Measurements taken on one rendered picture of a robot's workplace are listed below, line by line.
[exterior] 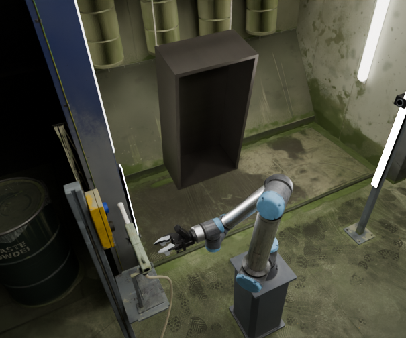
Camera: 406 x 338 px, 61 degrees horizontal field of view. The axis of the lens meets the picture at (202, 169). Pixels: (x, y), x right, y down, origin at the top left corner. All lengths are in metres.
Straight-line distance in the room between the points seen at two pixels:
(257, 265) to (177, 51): 1.42
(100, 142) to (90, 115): 0.17
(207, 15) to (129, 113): 1.25
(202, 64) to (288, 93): 2.36
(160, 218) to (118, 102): 1.30
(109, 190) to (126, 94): 1.84
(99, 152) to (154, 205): 1.69
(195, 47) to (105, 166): 1.01
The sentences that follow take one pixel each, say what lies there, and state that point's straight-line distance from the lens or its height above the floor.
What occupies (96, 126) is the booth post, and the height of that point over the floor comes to 1.59.
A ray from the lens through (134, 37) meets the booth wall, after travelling 3.73.
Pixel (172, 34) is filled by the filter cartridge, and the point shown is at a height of 1.45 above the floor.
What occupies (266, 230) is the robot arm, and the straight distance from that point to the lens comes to 1.62.
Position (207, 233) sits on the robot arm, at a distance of 1.84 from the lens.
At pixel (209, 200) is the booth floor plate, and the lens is 3.49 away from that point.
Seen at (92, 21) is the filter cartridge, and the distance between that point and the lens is 3.24.
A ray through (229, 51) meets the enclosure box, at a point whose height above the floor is 1.66.
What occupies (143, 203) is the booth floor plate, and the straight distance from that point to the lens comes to 3.54.
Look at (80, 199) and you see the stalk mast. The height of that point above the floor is 1.59.
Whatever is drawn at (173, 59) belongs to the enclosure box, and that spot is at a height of 1.66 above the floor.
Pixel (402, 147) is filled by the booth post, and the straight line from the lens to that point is 3.89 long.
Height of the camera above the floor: 2.52
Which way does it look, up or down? 40 degrees down
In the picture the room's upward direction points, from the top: 3 degrees counter-clockwise
